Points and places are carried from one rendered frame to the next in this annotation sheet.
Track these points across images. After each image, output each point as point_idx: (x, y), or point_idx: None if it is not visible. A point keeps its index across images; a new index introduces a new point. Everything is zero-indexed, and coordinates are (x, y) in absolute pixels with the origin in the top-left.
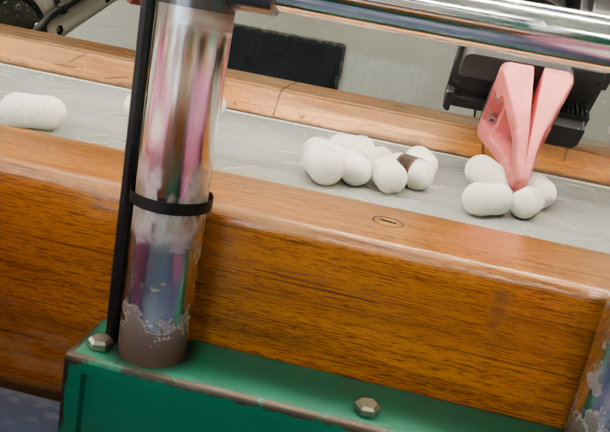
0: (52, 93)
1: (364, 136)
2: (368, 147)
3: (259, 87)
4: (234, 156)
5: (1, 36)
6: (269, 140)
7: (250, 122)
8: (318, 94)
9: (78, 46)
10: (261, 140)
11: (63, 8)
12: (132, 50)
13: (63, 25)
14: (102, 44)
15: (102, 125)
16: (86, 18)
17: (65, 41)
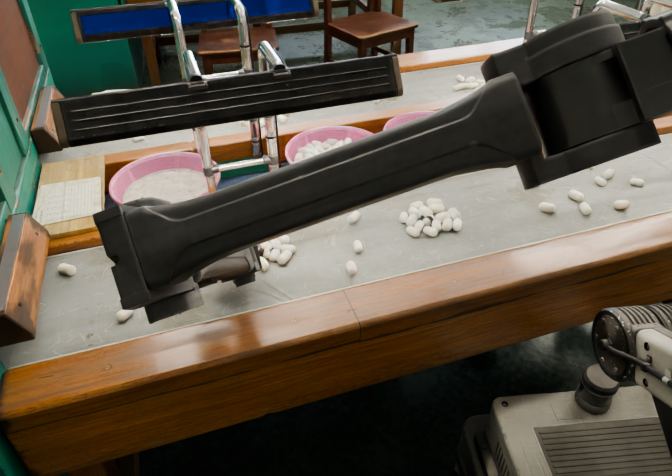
0: (397, 248)
1: (281, 255)
2: (276, 249)
3: (352, 287)
4: (310, 241)
5: (469, 259)
6: (317, 263)
7: (339, 278)
8: (328, 297)
9: (443, 271)
10: (318, 261)
11: (641, 365)
12: (445, 295)
13: (648, 383)
14: (463, 292)
15: (351, 234)
16: (670, 405)
17: (461, 276)
